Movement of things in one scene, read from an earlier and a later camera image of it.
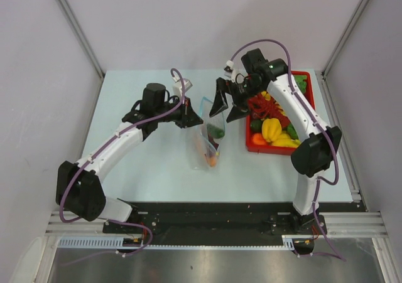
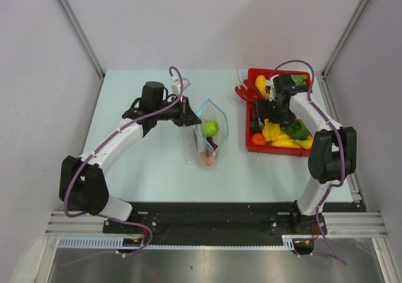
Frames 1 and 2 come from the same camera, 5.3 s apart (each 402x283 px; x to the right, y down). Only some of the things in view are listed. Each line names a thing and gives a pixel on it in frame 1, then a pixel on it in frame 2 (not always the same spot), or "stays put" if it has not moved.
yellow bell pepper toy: [271, 129] stays put
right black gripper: [221, 103] -> [263, 106]
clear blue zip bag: [207, 137] stays put
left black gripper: [188, 117] stays put
